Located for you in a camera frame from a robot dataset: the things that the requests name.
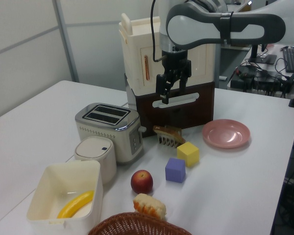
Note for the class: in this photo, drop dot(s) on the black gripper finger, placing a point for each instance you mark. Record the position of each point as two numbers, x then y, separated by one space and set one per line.
185 73
164 85

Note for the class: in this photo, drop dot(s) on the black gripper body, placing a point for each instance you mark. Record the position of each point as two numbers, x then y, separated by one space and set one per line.
175 61

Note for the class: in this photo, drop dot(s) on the purple foam cube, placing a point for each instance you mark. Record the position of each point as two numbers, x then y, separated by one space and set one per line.
175 171

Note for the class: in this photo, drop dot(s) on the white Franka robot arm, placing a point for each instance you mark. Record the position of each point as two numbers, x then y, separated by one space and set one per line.
198 27

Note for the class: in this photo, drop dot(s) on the yellow foam cube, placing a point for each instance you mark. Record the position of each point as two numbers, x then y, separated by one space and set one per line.
187 154

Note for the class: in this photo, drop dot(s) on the dark brown drawer unit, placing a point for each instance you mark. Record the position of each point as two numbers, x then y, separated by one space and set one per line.
198 115

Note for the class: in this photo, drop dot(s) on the brown toast slice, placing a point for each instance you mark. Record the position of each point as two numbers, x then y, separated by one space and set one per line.
170 134

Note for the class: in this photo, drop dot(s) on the pink plate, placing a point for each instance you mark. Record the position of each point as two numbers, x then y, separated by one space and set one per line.
225 133

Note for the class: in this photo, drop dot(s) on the silver cream toaster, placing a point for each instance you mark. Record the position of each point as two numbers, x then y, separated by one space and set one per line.
105 137

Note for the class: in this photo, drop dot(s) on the black monitor stand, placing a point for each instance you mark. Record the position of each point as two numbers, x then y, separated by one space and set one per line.
262 58

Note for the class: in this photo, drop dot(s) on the small white lidded bin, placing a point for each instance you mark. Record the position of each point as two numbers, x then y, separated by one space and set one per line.
95 156

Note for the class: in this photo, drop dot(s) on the red apple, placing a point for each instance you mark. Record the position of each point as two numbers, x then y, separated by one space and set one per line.
142 182

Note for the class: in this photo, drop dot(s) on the cream cake slice orange filling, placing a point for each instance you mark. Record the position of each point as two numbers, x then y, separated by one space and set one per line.
149 205

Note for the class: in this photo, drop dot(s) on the cream open plastic box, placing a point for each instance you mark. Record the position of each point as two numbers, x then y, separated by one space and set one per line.
63 181

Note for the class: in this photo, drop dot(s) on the brown wicker basket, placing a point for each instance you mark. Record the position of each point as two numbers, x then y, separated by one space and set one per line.
137 225

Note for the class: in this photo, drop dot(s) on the yellow toy banana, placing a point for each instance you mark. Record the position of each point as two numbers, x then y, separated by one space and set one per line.
76 204

